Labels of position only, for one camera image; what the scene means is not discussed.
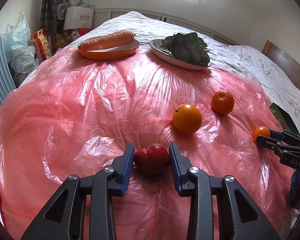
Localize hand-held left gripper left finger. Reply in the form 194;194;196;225
20;142;135;240

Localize small white fans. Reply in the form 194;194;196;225
55;2;69;18

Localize plaid scarf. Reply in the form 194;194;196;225
39;0;57;30

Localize carrot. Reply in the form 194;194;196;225
79;29;136;52

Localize dark orange mandarin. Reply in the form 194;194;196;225
211;90;235;115

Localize red apple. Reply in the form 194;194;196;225
134;143;170;176

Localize wooden headboard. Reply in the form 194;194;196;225
261;40;300;95

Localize red yellow rice bag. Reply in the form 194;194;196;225
31;28;53;61

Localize white paper bag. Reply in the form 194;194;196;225
63;5;95;30

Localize smooth orange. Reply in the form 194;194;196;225
172;104;203;134

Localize person's right hand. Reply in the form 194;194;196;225
288;171;300;200

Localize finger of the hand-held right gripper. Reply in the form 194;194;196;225
269;129;292;141
256;135;285;156

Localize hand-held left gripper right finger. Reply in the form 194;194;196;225
169;142;282;240

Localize light blue suitcase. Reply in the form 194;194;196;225
0;35;17;113

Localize clear plastic bag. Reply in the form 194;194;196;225
5;11;31;53

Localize green leafy vegetable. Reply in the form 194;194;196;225
160;32;210;65

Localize white plate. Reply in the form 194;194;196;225
148;39;212;71

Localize small orange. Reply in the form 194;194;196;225
253;126;271;147

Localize pink plastic sheet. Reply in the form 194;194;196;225
0;45;300;240

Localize orange plate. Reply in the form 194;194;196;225
77;39;140;61

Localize green tray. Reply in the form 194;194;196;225
269;102;297;133

